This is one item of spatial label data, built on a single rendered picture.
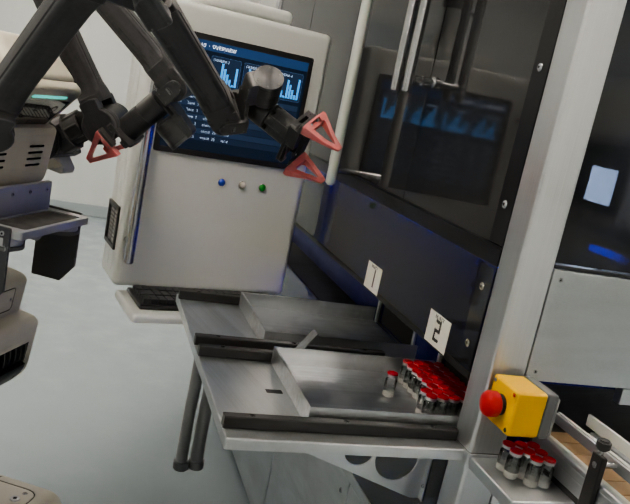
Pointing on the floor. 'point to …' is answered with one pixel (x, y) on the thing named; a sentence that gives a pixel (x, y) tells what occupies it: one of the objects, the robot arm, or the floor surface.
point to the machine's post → (535, 227)
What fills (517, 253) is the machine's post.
